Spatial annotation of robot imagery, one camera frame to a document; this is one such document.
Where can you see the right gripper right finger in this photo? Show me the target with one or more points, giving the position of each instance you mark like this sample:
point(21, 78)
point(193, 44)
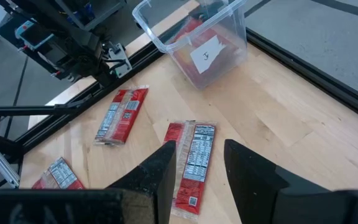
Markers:
point(247, 180)

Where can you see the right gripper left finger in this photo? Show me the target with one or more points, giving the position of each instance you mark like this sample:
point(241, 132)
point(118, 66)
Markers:
point(162, 174)

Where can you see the red popcorn bag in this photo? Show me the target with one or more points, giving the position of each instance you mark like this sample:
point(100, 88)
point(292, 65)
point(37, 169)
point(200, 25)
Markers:
point(120, 116)
point(188, 29)
point(197, 79)
point(235, 53)
point(197, 161)
point(59, 174)

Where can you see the clear plastic bin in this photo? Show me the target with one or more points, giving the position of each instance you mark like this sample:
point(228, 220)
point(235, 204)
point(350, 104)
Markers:
point(182, 67)

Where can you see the black metal table frame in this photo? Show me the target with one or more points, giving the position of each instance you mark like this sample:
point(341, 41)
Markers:
point(322, 83)

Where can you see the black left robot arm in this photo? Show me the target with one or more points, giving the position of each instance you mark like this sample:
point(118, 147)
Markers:
point(82, 46)

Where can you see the white handwritten paper label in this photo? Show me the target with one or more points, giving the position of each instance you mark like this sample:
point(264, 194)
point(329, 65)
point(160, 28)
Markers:
point(207, 56)

